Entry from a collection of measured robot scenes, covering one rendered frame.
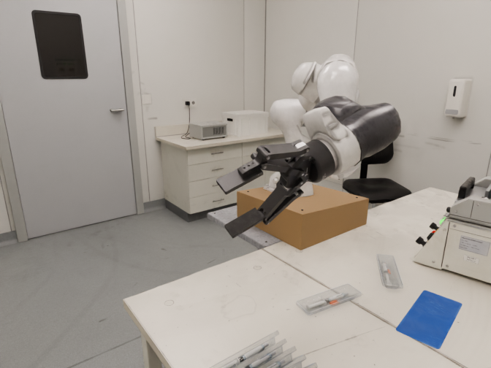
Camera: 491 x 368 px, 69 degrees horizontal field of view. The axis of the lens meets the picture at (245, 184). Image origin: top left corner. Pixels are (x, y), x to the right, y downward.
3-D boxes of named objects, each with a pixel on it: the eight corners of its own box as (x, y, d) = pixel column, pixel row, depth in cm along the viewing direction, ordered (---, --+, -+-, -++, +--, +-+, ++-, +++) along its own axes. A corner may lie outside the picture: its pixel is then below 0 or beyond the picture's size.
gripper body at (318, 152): (340, 153, 62) (297, 177, 59) (332, 183, 69) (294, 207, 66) (311, 128, 66) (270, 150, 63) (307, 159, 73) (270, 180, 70)
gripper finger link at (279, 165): (302, 178, 64) (306, 172, 64) (263, 172, 56) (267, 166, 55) (288, 164, 66) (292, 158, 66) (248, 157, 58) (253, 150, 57)
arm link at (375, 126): (304, 145, 82) (296, 104, 77) (347, 122, 86) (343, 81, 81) (362, 172, 68) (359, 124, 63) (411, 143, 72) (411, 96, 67)
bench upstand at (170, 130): (259, 125, 423) (259, 117, 420) (156, 137, 349) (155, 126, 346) (257, 125, 426) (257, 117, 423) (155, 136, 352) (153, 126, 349)
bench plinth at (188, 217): (280, 197, 407) (281, 188, 404) (188, 222, 339) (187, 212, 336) (254, 186, 444) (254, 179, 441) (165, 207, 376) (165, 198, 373)
